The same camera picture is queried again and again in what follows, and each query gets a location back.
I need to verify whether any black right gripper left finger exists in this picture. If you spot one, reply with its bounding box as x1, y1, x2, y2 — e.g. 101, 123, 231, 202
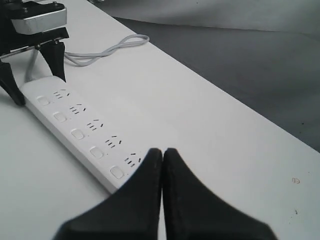
55, 148, 163, 240

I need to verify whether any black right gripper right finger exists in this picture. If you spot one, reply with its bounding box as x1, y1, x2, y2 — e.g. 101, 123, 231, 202
162, 148, 277, 240

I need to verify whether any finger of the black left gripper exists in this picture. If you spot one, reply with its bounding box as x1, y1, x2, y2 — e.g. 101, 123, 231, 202
0, 61, 25, 106
39, 41, 66, 82

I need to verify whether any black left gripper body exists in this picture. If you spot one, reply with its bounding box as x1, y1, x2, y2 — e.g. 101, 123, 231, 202
0, 0, 69, 56

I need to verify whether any white five-socket power strip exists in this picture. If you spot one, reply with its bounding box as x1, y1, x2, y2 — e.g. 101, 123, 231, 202
20, 76, 148, 193

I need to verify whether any grey backdrop cloth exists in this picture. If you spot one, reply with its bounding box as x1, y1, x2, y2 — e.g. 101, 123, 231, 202
93, 0, 320, 150

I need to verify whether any grey power cord with plug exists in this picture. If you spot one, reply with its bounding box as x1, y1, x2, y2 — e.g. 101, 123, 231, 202
23, 34, 150, 83

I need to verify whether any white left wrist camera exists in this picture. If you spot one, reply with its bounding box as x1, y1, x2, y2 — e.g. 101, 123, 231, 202
11, 7, 67, 35

